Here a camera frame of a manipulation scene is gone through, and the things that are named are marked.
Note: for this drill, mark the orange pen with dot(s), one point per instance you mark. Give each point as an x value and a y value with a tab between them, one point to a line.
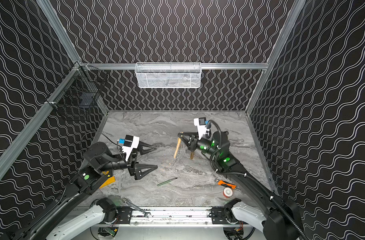
177	147

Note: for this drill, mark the silver wrench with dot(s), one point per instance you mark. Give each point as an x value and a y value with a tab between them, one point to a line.
137	208

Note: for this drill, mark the white wire mesh basket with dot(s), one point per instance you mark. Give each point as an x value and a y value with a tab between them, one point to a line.
168	74

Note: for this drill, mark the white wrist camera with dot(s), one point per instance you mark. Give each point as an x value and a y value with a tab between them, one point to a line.
203	128
127	145

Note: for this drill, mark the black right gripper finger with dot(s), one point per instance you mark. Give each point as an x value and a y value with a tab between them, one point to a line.
186	140
187	134

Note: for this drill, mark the aluminium corner frame post right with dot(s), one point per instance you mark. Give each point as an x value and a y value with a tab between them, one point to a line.
277	48

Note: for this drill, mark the yellow cube block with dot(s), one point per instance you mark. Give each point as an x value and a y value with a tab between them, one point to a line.
109	181

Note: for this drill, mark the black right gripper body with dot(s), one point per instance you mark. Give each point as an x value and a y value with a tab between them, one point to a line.
193	142

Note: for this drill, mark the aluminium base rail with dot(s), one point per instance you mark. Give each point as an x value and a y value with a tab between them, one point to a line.
245	216

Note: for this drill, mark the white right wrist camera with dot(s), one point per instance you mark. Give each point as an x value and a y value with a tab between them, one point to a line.
203	128

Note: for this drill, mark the aluminium corner frame post left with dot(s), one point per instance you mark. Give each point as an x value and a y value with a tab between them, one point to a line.
55	23

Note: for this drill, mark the aluminium corner frame post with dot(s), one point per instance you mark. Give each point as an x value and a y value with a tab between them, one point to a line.
55	23
277	48

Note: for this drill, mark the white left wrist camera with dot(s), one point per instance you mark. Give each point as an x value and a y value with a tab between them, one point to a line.
127	145

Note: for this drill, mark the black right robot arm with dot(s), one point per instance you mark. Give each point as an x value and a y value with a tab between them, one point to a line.
281	219

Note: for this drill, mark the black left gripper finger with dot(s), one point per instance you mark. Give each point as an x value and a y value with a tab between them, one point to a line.
144	148
143	169

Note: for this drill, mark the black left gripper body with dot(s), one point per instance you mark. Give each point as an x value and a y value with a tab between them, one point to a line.
134	162

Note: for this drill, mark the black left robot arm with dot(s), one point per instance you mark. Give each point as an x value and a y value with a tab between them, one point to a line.
47	225

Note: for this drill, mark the orange handled utility knife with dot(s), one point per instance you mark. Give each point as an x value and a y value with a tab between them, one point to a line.
225	184

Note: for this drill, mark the red white tape roll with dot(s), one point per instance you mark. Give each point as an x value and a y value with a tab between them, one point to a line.
228	192

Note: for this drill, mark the black wire basket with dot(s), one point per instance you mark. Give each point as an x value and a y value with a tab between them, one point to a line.
78	100

